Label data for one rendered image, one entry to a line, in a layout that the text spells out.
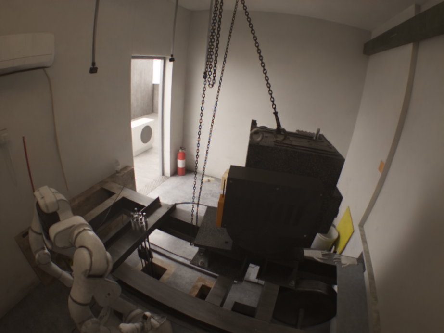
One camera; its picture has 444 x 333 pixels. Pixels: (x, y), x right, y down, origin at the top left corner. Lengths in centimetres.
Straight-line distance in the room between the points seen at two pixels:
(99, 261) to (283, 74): 314
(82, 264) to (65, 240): 13
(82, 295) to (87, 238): 19
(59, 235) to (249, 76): 316
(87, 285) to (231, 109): 323
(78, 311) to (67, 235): 26
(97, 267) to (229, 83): 320
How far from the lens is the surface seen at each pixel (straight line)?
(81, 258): 72
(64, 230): 78
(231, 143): 368
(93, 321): 90
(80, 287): 77
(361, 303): 180
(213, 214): 167
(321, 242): 274
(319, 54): 336
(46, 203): 79
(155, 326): 134
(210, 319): 141
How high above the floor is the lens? 194
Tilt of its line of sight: 26 degrees down
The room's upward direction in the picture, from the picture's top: 6 degrees clockwise
